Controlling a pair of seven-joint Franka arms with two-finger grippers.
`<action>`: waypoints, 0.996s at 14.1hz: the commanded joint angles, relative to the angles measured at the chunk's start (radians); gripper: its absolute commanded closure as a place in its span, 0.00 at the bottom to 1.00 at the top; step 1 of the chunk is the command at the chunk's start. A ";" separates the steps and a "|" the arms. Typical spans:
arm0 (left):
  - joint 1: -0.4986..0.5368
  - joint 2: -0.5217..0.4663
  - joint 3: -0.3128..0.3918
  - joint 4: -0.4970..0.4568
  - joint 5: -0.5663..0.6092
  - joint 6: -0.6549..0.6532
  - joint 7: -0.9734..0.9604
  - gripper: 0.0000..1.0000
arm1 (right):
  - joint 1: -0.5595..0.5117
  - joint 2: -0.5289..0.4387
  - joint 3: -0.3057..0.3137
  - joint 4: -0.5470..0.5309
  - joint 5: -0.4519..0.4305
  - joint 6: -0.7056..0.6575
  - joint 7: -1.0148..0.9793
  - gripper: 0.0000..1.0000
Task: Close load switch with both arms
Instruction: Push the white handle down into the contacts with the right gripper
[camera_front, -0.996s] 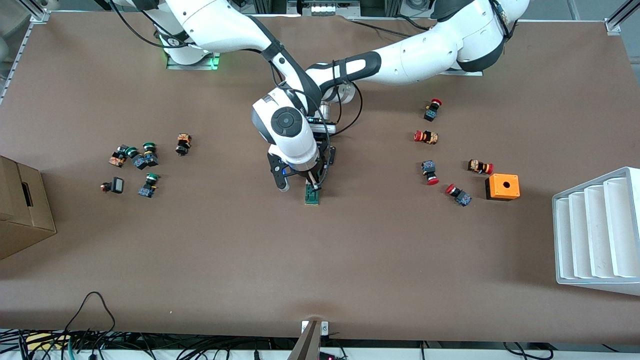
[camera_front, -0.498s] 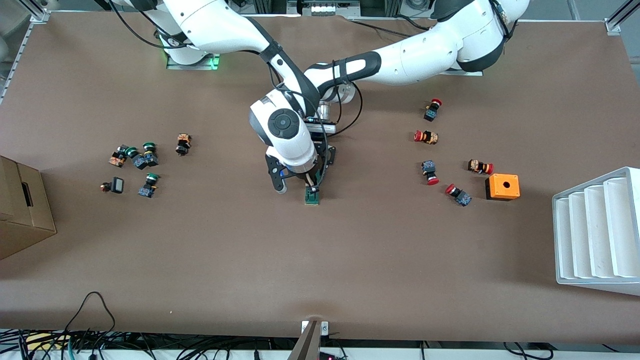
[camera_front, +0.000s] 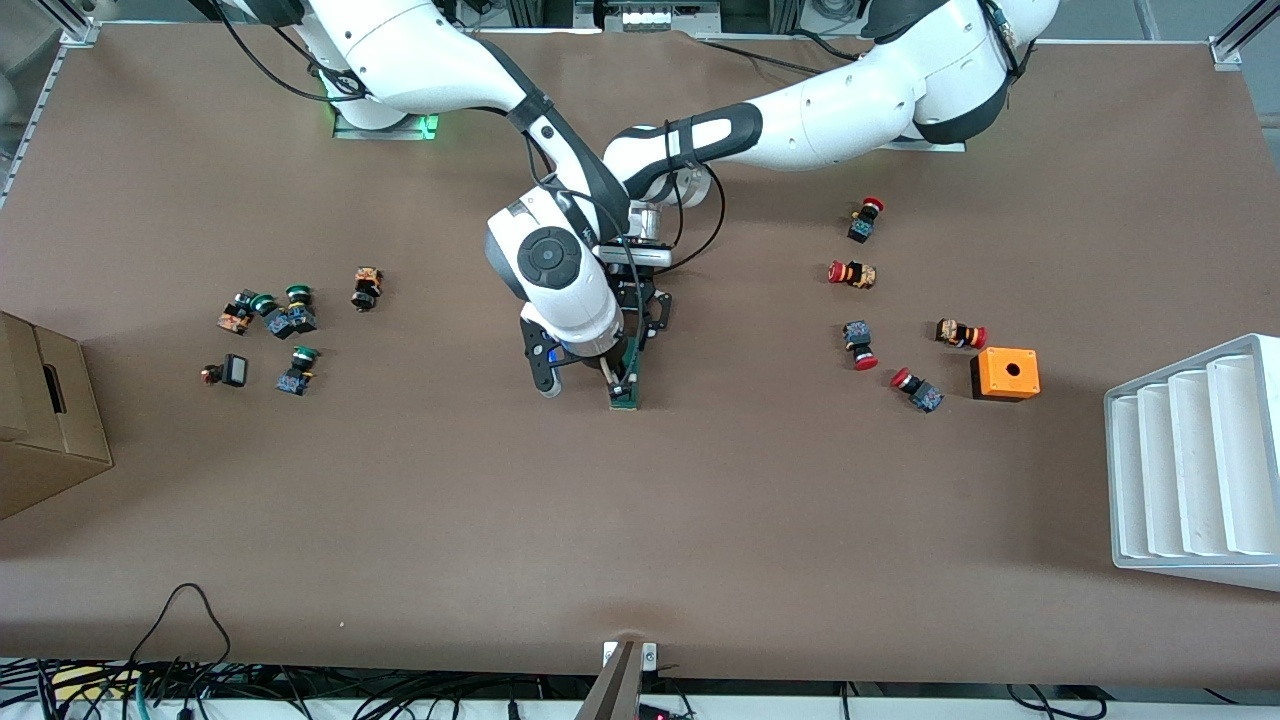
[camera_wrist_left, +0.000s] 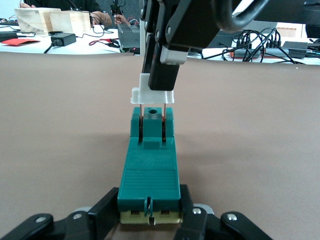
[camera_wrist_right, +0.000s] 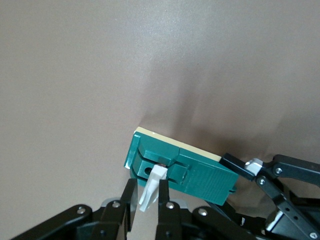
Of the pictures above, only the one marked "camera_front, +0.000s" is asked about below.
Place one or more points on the green terminal block rail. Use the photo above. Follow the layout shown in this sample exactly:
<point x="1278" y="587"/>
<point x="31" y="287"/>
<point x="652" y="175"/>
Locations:
<point x="628" y="401"/>

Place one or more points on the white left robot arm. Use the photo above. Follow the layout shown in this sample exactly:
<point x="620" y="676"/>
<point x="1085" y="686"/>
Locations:
<point x="850" y="110"/>

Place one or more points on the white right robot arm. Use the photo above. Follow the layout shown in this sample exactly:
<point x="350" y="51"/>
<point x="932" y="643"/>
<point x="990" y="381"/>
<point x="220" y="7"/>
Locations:
<point x="550" y="260"/>

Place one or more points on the brown table mat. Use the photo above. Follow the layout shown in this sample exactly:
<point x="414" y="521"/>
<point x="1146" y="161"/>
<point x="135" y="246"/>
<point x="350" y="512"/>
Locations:
<point x="640" y="520"/>

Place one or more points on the red mushroom button orange block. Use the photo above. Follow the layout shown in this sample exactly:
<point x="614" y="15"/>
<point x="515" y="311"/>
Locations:
<point x="854" y="274"/>
<point x="960" y="333"/>

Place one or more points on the red mushroom button blue block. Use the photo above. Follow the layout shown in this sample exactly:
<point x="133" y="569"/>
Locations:
<point x="859" y="340"/>
<point x="864" y="222"/>
<point x="918" y="390"/>

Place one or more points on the grey device with white lights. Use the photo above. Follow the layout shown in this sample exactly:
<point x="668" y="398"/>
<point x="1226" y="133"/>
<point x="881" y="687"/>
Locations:
<point x="648" y="16"/>

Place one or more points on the green push button blue block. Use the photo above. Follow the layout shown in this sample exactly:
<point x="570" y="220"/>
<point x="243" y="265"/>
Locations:
<point x="300" y="315"/>
<point x="277" y="322"/>
<point x="296" y="376"/>

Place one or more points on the rectangular white illuminated button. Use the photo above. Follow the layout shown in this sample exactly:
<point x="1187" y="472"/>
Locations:
<point x="233" y="371"/>

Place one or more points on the brown cardboard box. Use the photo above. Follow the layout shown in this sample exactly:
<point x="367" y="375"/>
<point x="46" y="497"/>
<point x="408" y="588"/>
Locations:
<point x="60" y="450"/>

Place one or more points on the white slotted rack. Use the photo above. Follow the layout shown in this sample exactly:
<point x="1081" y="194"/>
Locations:
<point x="1195" y="470"/>

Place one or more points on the black selector switch orange block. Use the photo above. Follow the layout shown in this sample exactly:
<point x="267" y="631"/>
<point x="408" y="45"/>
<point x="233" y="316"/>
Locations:
<point x="366" y="288"/>
<point x="235" y="318"/>

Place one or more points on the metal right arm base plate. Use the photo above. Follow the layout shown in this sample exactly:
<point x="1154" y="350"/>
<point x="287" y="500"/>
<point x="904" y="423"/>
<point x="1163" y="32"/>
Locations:
<point x="420" y="128"/>

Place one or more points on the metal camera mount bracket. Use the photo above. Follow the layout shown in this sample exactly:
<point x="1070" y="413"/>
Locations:
<point x="615" y="690"/>

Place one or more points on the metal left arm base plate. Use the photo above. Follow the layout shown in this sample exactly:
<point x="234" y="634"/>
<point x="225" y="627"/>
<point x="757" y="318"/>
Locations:
<point x="940" y="147"/>

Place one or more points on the orange button enclosure box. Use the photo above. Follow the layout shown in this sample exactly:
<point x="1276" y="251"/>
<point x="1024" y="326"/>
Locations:
<point x="1000" y="378"/>

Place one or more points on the aluminium frame profile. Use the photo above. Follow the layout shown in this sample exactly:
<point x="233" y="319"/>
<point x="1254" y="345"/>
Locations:
<point x="1240" y="35"/>
<point x="78" y="33"/>

